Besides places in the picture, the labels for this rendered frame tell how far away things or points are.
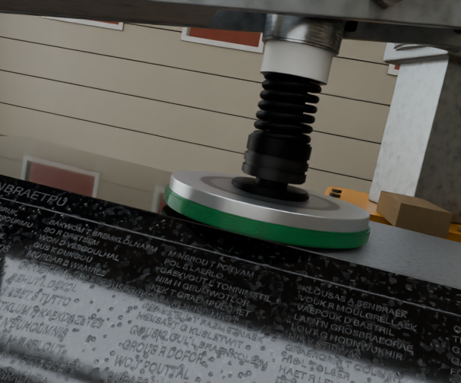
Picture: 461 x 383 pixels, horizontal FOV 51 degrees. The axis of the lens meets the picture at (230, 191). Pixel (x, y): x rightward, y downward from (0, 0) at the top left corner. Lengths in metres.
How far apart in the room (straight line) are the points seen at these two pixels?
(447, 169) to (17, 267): 1.01
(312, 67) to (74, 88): 7.36
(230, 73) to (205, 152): 1.16
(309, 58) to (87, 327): 0.31
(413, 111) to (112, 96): 6.45
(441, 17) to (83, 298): 0.41
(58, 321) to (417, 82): 1.06
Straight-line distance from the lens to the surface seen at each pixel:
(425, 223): 1.00
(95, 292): 0.43
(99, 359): 0.41
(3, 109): 8.50
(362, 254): 0.47
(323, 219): 0.43
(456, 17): 0.52
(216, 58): 6.95
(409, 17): 0.50
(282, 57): 0.49
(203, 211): 0.43
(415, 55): 1.28
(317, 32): 0.48
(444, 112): 1.23
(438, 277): 0.46
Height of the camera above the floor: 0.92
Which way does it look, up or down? 8 degrees down
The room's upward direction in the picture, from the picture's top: 11 degrees clockwise
